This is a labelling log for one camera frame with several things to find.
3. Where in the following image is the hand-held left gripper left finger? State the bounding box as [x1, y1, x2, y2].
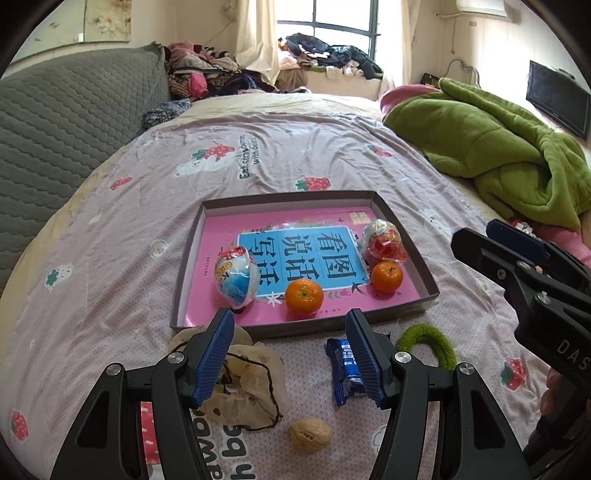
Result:
[50, 308, 236, 480]

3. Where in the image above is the blue snack packet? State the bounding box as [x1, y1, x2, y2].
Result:
[325, 338, 370, 407]

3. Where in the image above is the black television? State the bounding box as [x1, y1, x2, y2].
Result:
[526, 60, 591, 139]

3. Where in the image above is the pile of mixed clothes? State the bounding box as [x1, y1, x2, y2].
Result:
[166, 41, 278, 100]

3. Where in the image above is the walnut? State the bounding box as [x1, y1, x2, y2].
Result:
[290, 418, 332, 449]

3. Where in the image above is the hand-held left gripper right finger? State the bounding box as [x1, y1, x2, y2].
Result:
[345, 308, 532, 480]

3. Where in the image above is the pile of dark clothes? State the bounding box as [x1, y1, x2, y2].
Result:
[278, 33, 384, 79]

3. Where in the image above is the window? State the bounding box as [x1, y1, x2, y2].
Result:
[277, 0, 402, 70]

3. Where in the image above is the red egg-shaped toy packet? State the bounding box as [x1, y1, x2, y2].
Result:
[361, 219, 408, 265]

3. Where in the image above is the green fuzzy scrunchie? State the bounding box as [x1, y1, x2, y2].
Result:
[394, 324, 457, 370]

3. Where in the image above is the cream curtain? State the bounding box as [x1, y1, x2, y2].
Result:
[235, 0, 280, 79]
[399, 0, 415, 86]

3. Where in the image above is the blue white egg-shaped toy packet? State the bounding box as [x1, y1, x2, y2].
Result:
[213, 246, 259, 309]

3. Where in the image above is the orange mandarin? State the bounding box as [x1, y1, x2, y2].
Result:
[285, 278, 325, 317]
[371, 261, 403, 294]

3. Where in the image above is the grey quilted headboard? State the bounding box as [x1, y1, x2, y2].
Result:
[0, 44, 171, 296]

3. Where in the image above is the white air conditioner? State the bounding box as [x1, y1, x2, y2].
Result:
[455, 0, 518, 21]

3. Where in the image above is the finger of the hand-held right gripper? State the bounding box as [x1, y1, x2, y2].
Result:
[486, 220, 591, 296]
[451, 227, 561, 324]

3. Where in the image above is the person's right hand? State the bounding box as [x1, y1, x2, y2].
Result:
[542, 373, 572, 418]

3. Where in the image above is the pink cushion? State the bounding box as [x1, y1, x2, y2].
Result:
[379, 84, 441, 121]

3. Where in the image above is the sheer beige scrunchie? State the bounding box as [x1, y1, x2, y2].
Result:
[167, 323, 293, 432]

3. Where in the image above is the grey cardboard box tray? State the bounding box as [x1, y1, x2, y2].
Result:
[170, 190, 440, 340]

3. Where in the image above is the dark patterned cloth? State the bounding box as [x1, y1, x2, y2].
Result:
[142, 98, 192, 130]

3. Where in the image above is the floral wall picture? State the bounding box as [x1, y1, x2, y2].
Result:
[18, 0, 132, 51]

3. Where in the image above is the green blanket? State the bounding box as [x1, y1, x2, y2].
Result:
[383, 78, 591, 232]

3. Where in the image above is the pink pillow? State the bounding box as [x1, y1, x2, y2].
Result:
[531, 222, 591, 268]

